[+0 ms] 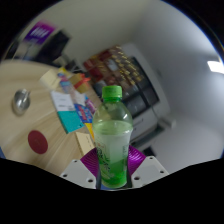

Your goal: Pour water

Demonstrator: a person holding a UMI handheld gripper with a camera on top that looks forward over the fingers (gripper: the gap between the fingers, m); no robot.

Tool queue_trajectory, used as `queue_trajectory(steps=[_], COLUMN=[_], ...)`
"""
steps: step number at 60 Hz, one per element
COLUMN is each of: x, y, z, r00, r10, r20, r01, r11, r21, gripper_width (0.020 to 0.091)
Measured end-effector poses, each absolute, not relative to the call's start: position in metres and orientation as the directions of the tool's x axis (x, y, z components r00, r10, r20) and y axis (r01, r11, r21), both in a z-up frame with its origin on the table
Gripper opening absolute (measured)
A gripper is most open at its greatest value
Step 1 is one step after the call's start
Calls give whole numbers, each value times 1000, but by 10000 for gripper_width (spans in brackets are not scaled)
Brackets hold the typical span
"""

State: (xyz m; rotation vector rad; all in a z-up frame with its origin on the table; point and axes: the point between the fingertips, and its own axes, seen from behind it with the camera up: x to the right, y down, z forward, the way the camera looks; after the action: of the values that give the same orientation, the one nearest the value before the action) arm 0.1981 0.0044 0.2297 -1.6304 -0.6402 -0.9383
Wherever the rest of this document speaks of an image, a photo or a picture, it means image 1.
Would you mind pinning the purple sign board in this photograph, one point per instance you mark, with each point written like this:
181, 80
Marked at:
40, 32

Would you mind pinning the green drink bottle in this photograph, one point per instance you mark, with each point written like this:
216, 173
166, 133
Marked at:
112, 140

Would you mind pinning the wooden shelf unit with trophies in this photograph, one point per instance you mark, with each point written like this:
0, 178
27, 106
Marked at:
113, 68

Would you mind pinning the flat round red coaster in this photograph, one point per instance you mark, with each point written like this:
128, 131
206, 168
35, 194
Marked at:
37, 142

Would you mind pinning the orange red book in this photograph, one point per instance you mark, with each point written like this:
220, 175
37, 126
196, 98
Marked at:
90, 130

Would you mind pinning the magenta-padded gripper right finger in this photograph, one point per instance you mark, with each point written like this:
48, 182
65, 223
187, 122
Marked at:
146, 170

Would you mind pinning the ceiling light panel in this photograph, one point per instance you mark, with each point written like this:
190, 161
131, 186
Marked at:
216, 66

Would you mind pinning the small beige book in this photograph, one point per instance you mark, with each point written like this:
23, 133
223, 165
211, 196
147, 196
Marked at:
50, 79

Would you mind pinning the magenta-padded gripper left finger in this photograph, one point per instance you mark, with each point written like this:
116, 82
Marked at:
80, 171

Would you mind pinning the black framed glass door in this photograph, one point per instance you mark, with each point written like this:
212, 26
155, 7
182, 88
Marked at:
145, 91

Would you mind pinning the blue printed book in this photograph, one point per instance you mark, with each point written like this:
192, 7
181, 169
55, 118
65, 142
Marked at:
83, 113

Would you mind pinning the white booklet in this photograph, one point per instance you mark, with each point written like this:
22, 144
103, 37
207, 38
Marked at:
62, 101

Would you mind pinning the gift box with red ribbon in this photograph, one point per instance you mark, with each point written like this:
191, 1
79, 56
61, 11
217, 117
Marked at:
80, 83

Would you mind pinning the small metal cup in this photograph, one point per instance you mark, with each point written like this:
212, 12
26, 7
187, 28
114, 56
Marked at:
21, 101

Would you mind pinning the teal book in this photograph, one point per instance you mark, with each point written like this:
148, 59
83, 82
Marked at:
70, 121

